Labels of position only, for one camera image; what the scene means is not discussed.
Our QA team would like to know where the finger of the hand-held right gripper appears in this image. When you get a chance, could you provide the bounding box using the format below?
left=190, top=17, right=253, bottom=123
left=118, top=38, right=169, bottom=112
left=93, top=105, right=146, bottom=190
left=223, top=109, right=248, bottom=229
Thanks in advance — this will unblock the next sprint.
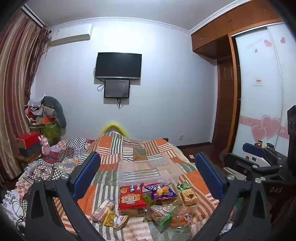
left=242, top=142, right=279, bottom=161
left=223, top=153, right=287, bottom=181

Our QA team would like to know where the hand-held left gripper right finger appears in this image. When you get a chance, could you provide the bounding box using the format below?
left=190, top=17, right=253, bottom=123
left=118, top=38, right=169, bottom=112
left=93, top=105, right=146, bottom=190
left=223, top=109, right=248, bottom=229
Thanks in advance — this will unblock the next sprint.
left=195, top=152, right=271, bottom=241

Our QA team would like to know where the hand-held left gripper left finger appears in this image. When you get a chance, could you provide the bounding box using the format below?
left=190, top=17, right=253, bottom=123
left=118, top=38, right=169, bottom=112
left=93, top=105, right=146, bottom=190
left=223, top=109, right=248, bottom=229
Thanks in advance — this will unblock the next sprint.
left=25, top=151, right=102, bottom=241

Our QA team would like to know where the brown cake packet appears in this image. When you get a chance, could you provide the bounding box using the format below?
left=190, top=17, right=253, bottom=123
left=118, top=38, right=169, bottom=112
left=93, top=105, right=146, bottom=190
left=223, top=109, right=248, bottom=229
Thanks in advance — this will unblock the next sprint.
left=180, top=188, right=199, bottom=207

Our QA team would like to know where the long rice cracker packet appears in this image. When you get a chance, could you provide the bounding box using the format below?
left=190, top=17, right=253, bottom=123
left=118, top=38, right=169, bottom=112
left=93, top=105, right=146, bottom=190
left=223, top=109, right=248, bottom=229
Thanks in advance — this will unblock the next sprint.
left=91, top=200, right=116, bottom=223

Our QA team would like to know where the blue snack packet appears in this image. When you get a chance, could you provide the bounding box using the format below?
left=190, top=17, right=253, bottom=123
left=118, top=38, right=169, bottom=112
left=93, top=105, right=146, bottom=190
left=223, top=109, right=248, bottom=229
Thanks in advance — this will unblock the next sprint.
left=143, top=183, right=178, bottom=200

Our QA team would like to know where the red snack packet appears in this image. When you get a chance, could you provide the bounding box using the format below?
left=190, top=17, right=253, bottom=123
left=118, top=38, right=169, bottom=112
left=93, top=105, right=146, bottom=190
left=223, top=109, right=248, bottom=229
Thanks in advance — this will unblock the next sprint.
left=117, top=183, right=148, bottom=211

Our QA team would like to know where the clear plastic container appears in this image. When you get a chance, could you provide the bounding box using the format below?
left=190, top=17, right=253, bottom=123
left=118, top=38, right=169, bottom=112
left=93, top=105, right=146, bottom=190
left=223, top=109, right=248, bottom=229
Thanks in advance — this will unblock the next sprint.
left=117, top=160, right=178, bottom=189

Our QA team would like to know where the small green snack packet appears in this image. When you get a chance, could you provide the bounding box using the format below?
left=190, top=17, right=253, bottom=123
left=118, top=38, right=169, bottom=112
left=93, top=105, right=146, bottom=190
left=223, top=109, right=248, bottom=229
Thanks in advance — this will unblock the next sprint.
left=177, top=181, right=192, bottom=191

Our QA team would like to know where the pink rabbit toy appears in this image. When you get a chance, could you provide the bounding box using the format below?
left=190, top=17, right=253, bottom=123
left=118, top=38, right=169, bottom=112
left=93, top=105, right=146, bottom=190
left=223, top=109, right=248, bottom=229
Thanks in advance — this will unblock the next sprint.
left=38, top=135, right=51, bottom=156

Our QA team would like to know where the orange snack packet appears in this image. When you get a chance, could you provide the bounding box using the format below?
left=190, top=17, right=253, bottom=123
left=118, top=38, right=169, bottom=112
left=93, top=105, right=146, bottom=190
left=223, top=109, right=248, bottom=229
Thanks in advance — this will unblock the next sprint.
left=171, top=207, right=193, bottom=229

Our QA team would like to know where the yellow fries snack packet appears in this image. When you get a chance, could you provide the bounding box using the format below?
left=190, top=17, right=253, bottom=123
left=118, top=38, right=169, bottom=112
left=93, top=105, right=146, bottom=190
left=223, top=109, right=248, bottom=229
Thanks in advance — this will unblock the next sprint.
left=102, top=210, right=129, bottom=230

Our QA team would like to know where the yellow curved object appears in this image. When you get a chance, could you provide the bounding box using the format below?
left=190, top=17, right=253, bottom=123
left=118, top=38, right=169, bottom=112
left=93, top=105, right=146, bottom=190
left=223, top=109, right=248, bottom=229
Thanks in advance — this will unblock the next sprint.
left=100, top=120, right=130, bottom=137

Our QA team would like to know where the striped patchwork blanket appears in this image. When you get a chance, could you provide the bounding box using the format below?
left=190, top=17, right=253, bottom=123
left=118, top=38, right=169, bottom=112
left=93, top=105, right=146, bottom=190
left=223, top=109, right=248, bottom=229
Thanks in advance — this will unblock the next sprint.
left=53, top=131, right=234, bottom=241

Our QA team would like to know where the clear bag with green trim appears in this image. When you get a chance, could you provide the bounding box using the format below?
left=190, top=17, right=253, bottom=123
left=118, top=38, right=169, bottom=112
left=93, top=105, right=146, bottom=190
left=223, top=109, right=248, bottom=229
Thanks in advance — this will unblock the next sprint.
left=143, top=205, right=176, bottom=226

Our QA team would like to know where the brown wooden door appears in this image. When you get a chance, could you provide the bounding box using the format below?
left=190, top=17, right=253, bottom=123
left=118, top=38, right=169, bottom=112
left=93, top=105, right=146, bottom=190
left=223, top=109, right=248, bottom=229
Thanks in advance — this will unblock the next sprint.
left=211, top=56, right=234, bottom=151

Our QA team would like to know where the orange shoebox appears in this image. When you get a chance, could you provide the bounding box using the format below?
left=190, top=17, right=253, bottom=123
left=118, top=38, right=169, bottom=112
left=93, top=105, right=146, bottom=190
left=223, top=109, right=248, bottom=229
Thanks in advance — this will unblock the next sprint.
left=36, top=116, right=57, bottom=127

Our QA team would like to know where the red box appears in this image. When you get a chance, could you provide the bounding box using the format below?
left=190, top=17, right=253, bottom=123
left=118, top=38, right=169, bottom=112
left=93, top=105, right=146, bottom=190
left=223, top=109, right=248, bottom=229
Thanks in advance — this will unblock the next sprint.
left=16, top=132, right=41, bottom=149

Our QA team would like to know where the white power strip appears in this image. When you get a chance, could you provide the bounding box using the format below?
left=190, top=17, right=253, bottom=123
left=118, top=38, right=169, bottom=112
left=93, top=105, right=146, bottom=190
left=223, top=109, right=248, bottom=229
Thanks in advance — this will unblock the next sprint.
left=0, top=190, right=17, bottom=210

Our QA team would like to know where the small black monitor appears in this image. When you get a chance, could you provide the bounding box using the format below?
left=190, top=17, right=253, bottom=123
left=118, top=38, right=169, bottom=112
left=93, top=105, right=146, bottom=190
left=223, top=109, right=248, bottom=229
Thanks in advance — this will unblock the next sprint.
left=104, top=79, right=131, bottom=99

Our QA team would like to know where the striped brown curtain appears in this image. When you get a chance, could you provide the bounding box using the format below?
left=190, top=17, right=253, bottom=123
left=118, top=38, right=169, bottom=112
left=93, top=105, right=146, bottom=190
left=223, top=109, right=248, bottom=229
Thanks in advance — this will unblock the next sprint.
left=0, top=9, right=52, bottom=186

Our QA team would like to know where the wooden wardrobe cabinet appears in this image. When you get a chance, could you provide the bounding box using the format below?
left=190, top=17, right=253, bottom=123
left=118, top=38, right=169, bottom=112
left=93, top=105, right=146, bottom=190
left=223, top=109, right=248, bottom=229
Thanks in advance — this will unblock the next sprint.
left=191, top=0, right=287, bottom=153

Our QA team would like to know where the white air conditioner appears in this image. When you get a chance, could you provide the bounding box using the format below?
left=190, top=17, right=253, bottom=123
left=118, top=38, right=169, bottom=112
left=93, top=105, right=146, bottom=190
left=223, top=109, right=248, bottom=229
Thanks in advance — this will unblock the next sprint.
left=50, top=23, right=93, bottom=42

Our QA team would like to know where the black wall television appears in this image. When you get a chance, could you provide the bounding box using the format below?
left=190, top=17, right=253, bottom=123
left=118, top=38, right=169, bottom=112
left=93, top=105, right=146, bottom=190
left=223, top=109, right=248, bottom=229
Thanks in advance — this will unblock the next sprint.
left=95, top=52, right=142, bottom=80

